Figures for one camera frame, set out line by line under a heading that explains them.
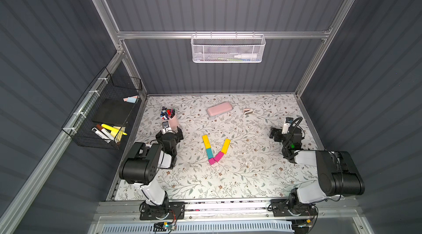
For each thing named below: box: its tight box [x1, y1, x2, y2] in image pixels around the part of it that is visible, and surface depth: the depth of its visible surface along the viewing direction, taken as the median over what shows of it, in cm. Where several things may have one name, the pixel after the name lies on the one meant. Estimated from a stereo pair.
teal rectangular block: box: [205, 147, 214, 160], surface depth 93 cm
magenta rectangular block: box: [213, 151, 225, 163], surface depth 93 cm
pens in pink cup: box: [160, 106, 176, 121], surface depth 96 cm
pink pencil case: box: [206, 101, 233, 117], surface depth 111 cm
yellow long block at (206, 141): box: [202, 134, 212, 150], surface depth 98 cm
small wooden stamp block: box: [243, 108, 254, 115], surface depth 111 cm
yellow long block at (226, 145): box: [220, 138, 231, 155], surface depth 96 cm
